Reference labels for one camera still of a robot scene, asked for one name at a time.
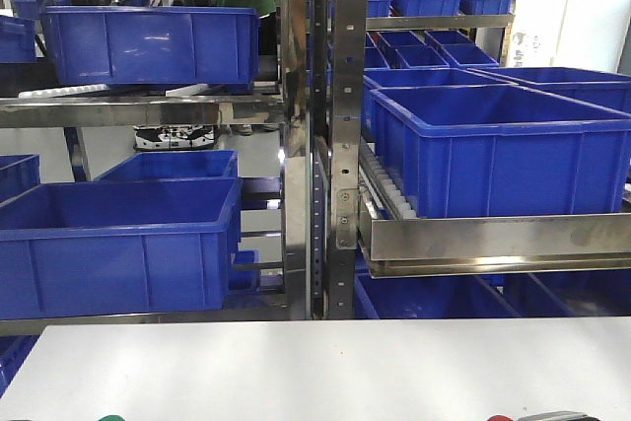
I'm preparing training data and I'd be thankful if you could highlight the blue bin behind right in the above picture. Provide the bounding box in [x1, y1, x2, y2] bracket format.
[361, 68, 507, 138]

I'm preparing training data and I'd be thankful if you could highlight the green push button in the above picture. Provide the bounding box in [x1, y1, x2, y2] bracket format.
[99, 414, 125, 421]

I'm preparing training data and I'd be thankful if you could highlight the large blue bin lower left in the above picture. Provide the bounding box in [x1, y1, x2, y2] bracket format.
[1, 177, 242, 320]

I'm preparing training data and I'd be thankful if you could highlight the large blue bin upper left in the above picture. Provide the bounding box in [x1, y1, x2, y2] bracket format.
[40, 6, 259, 86]

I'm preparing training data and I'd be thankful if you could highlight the blue bin bottom right shelf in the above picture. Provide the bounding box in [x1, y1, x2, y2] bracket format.
[354, 274, 519, 319]

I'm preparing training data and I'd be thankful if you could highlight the white roller track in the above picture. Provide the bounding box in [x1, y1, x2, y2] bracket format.
[360, 143, 417, 220]

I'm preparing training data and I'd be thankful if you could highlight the stainless steel shelf rack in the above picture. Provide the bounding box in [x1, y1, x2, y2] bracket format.
[1, 0, 630, 324]

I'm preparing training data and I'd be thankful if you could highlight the blue bin behind lower left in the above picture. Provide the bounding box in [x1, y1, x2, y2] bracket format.
[97, 150, 238, 181]

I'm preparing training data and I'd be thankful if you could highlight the large blue bin right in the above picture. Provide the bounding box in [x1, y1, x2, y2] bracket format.
[372, 84, 630, 218]

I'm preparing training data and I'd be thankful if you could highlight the red push button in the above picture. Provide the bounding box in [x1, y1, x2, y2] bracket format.
[487, 415, 513, 421]

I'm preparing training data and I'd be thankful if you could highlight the large blue bin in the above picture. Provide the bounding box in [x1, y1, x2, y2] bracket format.
[372, 84, 630, 218]
[1, 177, 242, 320]
[40, 6, 259, 86]

